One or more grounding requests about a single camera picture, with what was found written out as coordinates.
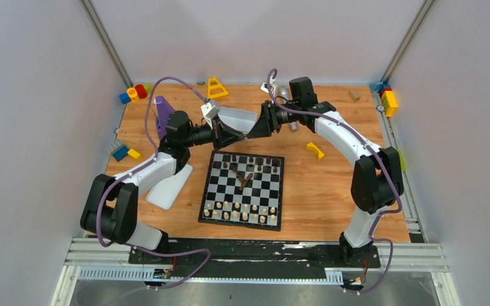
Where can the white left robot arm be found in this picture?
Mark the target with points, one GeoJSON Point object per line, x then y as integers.
{"type": "Point", "coordinates": [111, 208]}

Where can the brown wooden block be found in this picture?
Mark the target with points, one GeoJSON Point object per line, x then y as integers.
{"type": "Point", "coordinates": [354, 95]}

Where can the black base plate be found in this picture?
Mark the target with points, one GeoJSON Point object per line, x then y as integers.
{"type": "Point", "coordinates": [255, 259]}

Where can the black white chessboard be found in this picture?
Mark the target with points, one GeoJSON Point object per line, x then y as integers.
{"type": "Point", "coordinates": [243, 190]}

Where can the blue block left edge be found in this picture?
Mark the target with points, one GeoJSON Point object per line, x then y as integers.
{"type": "Point", "coordinates": [120, 153]}

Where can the blue toy block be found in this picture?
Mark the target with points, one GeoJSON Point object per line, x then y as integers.
{"type": "Point", "coordinates": [124, 98]}

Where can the green block in corner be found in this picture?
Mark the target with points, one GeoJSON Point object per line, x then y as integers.
{"type": "Point", "coordinates": [147, 88]}

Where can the small yellow block left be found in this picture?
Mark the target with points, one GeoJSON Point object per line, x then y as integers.
{"type": "Point", "coordinates": [135, 154]}

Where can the red cylinder block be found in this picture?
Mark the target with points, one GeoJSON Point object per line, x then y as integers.
{"type": "Point", "coordinates": [141, 91]}

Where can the yellow triangular toy block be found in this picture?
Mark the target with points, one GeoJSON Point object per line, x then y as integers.
{"type": "Point", "coordinates": [215, 89]}

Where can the yellow cylinder block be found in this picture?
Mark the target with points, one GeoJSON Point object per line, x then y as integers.
{"type": "Point", "coordinates": [132, 94]}

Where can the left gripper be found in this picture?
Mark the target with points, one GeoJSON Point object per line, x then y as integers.
{"type": "Point", "coordinates": [217, 134]}

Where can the stacked coloured blocks right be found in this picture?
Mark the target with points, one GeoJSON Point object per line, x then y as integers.
{"type": "Point", "coordinates": [387, 97]}

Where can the white rectangular box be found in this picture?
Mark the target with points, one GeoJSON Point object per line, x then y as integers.
{"type": "Point", "coordinates": [240, 120]}

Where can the purple metronome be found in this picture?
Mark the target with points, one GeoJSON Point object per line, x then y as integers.
{"type": "Point", "coordinates": [163, 110]}

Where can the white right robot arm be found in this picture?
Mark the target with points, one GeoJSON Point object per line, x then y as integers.
{"type": "Point", "coordinates": [377, 174]}

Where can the white box lid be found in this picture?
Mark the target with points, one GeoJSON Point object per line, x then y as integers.
{"type": "Point", "coordinates": [164, 193]}

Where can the yellow curved block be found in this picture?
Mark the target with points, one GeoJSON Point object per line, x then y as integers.
{"type": "Point", "coordinates": [318, 152]}

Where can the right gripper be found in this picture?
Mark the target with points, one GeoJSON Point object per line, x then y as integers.
{"type": "Point", "coordinates": [267, 123]}

